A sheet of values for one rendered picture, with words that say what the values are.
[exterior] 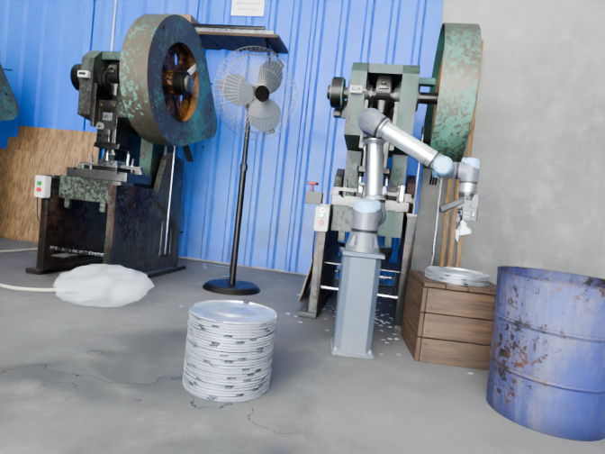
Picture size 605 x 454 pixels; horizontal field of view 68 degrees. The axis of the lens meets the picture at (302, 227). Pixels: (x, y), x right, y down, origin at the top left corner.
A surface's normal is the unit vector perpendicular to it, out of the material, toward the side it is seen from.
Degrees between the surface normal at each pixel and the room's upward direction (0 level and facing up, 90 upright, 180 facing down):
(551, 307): 92
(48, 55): 90
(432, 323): 90
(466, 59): 77
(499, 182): 90
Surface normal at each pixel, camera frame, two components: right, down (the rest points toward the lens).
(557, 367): -0.42, 0.04
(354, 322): -0.01, 0.05
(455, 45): -0.12, -0.40
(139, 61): -0.22, 0.00
